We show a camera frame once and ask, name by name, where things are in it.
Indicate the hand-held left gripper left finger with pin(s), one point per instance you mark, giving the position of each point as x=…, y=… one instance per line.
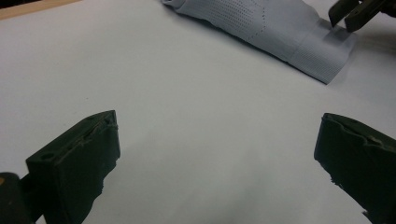
x=81, y=155

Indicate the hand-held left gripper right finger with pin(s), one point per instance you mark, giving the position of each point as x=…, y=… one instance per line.
x=361, y=161

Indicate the grey sleeveless vest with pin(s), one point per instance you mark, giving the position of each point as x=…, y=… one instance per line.
x=264, y=28

